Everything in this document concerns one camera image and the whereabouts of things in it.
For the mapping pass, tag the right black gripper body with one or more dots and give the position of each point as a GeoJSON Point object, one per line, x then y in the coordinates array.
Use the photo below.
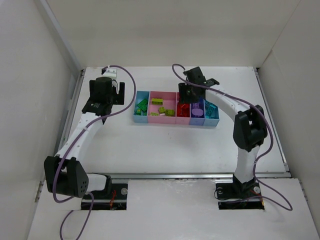
{"type": "Point", "coordinates": [188, 92]}

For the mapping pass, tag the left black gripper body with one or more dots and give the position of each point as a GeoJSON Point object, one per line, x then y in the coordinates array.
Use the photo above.
{"type": "Point", "coordinates": [120, 92]}

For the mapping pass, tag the lime green lego brick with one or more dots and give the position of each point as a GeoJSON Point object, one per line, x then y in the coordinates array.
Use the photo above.
{"type": "Point", "coordinates": [157, 101]}

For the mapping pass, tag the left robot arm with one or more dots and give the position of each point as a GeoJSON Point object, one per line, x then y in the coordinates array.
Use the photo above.
{"type": "Point", "coordinates": [64, 172]}

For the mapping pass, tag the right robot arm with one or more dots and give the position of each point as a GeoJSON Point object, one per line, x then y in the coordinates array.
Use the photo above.
{"type": "Point", "coordinates": [249, 124]}

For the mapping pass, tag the red legos in bin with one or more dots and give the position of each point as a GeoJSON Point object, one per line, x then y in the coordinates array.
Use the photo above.
{"type": "Point", "coordinates": [183, 110]}

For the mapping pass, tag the purple legos in bin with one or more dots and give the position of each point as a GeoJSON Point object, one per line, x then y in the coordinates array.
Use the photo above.
{"type": "Point", "coordinates": [197, 110]}

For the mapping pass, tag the teal legos in bin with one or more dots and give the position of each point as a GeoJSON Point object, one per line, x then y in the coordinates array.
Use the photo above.
{"type": "Point", "coordinates": [210, 110]}

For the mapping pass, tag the purple blue bin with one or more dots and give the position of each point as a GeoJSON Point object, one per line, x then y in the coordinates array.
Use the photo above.
{"type": "Point", "coordinates": [197, 121]}

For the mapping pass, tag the large pink bin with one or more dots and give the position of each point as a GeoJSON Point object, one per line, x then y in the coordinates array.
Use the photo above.
{"type": "Point", "coordinates": [169, 103]}

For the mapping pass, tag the left light blue bin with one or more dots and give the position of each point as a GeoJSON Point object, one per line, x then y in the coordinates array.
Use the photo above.
{"type": "Point", "coordinates": [139, 96]}

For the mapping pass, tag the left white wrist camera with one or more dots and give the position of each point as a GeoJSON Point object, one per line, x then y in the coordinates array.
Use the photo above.
{"type": "Point", "coordinates": [109, 72]}

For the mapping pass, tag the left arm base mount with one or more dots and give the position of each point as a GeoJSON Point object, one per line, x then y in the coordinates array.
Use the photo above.
{"type": "Point", "coordinates": [114, 199]}

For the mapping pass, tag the aluminium rail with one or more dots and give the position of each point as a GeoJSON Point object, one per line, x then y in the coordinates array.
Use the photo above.
{"type": "Point", "coordinates": [179, 176]}

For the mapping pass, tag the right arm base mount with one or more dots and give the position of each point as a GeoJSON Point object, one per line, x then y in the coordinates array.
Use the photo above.
{"type": "Point", "coordinates": [230, 199]}

